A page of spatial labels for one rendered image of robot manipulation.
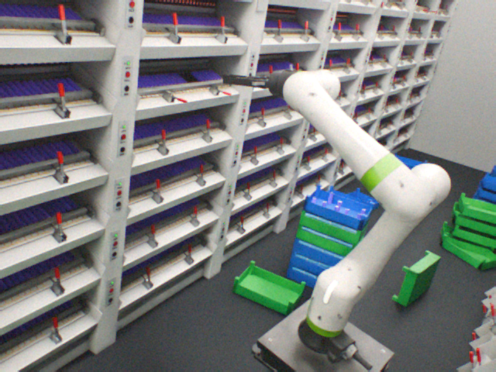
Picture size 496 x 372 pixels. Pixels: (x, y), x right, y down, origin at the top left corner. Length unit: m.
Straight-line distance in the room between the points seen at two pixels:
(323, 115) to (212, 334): 1.14
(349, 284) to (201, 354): 0.76
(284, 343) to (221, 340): 0.54
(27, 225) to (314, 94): 0.94
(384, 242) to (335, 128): 0.42
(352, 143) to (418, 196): 0.22
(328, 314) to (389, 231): 0.32
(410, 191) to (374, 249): 0.34
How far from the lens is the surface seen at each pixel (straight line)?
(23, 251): 1.56
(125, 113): 1.57
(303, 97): 1.39
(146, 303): 2.18
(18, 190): 1.46
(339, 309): 1.55
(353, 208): 2.54
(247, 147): 2.47
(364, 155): 1.33
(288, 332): 1.68
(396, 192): 1.31
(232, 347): 2.10
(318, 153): 3.29
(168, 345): 2.07
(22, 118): 1.39
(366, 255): 1.62
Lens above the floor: 1.40
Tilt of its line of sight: 23 degrees down
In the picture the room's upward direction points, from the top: 11 degrees clockwise
